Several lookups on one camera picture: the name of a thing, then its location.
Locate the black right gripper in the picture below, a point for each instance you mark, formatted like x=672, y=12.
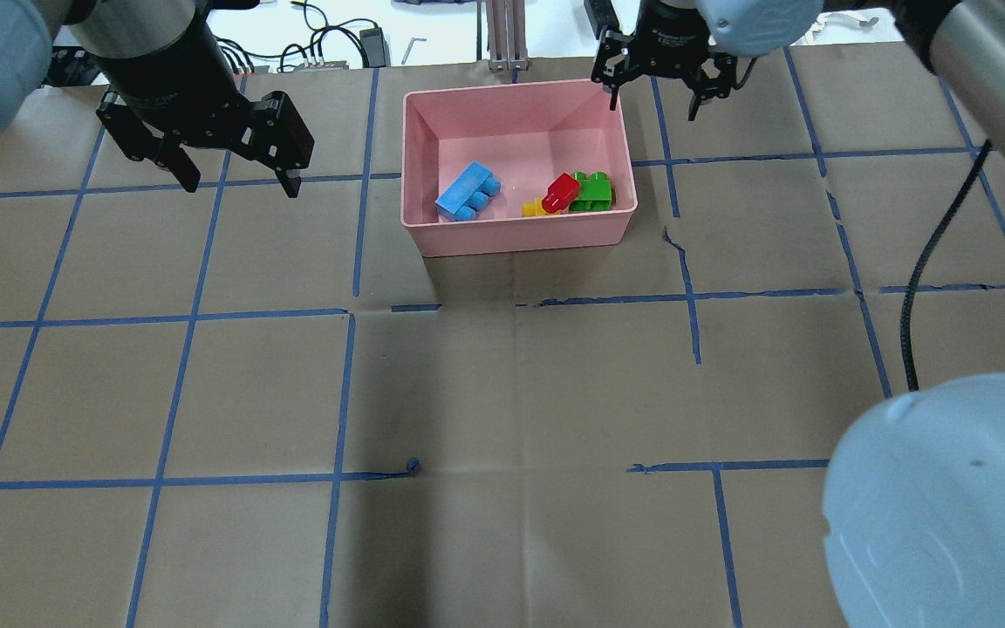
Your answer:
x=673, y=35

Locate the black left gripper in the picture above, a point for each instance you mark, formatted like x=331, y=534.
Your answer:
x=173, y=77

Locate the green toy block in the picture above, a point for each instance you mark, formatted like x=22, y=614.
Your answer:
x=595, y=192

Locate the red toy block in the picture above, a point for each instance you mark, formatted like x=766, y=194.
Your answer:
x=560, y=194

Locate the yellow toy block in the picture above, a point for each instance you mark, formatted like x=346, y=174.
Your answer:
x=535, y=208

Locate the blue toy block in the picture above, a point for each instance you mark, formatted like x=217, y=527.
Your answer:
x=469, y=194

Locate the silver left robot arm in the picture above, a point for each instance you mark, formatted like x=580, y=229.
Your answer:
x=61, y=43

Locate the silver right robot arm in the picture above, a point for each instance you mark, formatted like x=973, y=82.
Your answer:
x=914, y=495

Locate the black power adapter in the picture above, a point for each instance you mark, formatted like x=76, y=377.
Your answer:
x=603, y=17

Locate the aluminium frame post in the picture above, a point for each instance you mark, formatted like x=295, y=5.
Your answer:
x=506, y=36

